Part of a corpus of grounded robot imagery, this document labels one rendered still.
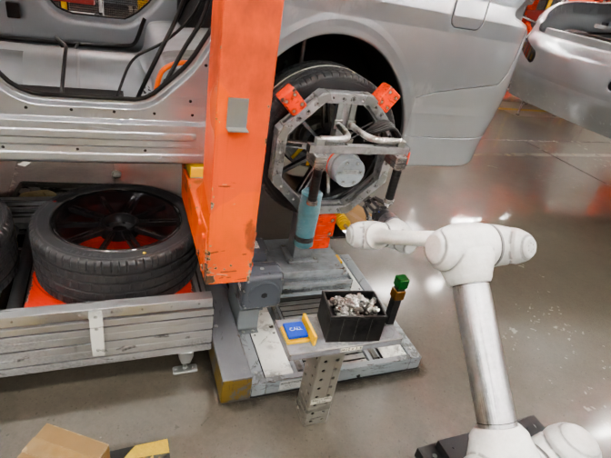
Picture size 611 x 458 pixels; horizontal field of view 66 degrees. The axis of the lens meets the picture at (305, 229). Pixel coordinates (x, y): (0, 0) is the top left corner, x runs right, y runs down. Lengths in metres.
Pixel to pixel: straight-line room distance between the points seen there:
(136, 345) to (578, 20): 4.70
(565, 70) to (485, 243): 2.93
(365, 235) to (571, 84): 2.66
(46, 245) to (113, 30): 1.99
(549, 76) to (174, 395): 3.54
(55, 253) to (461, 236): 1.39
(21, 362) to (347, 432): 1.22
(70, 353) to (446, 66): 1.94
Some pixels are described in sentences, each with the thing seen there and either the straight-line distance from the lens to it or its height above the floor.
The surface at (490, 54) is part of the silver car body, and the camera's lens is 2.43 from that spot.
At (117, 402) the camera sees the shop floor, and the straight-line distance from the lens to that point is 2.02.
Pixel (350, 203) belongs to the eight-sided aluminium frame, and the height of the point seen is 0.63.
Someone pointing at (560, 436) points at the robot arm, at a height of 0.59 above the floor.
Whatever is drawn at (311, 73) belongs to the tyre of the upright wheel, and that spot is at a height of 1.16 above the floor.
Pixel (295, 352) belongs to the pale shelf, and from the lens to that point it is 1.58.
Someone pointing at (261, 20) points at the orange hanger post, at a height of 1.39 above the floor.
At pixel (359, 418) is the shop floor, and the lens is 2.05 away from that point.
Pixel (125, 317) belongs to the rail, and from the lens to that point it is 1.84.
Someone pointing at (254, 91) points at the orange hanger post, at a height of 1.21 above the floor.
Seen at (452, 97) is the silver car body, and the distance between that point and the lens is 2.38.
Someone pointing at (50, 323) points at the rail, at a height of 0.35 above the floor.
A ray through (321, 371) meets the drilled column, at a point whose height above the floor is 0.31.
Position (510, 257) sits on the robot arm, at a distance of 1.47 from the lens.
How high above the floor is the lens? 1.56
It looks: 30 degrees down
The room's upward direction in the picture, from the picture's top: 11 degrees clockwise
